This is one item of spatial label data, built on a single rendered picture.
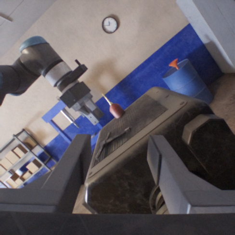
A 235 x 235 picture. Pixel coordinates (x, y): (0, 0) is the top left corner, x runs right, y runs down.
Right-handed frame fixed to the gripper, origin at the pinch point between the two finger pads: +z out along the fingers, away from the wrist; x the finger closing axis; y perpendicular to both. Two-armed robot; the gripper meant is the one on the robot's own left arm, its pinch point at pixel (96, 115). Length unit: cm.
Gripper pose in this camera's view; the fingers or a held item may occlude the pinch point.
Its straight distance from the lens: 63.2
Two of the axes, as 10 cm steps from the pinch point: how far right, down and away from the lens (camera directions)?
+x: -1.8, 4.0, -9.0
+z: 6.4, 7.4, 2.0
